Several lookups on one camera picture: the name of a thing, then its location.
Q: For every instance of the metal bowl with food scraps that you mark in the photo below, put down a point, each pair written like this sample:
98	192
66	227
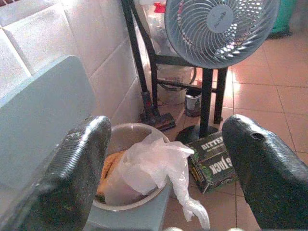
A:
125	137

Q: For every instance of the open tin can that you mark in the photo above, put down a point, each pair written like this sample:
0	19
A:
192	103

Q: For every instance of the black metal rack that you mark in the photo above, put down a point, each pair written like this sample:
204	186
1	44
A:
166	60

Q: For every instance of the white plastic bucket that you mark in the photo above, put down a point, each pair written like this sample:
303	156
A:
172	92

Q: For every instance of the dark stick vacuum cleaner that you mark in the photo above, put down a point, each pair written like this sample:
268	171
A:
156	118

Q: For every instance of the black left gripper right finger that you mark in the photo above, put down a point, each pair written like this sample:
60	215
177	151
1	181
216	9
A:
264	173

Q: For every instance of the clear plastic storage box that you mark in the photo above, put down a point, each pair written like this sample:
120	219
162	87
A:
156	29

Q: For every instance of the white plastic bag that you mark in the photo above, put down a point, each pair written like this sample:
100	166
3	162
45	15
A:
154	168

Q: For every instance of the green printed cardboard carton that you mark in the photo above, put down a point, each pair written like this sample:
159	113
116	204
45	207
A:
211	166

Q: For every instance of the green bag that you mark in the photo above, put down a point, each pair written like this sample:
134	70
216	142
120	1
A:
285	16

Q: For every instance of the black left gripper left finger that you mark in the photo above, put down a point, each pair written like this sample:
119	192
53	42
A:
65	173

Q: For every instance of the grey electric standing fan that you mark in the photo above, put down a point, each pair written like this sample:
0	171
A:
221	31

